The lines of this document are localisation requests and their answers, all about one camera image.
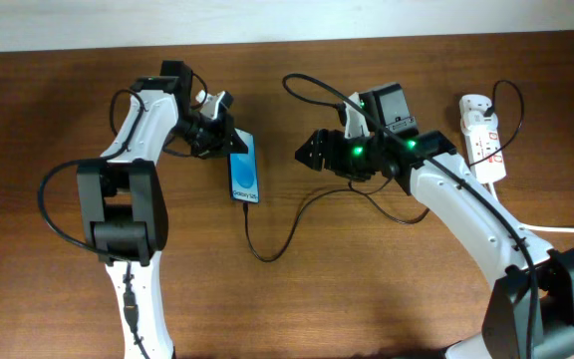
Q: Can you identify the blue Galaxy smartphone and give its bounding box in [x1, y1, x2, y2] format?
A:
[228, 129, 260, 203]

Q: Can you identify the white charger plug adapter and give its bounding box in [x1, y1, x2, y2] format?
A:
[459, 94, 492, 128]

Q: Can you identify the black charger cable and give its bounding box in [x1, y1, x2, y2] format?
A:
[242, 79, 525, 264]

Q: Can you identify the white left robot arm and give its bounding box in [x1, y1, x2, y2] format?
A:
[77, 76, 247, 358]

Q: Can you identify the white power strip cord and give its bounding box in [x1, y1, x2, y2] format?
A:
[484, 181, 574, 237]

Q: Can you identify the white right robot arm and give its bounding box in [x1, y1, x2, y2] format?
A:
[295, 130, 574, 358]

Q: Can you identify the white power strip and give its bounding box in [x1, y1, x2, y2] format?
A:
[460, 115, 506, 184]

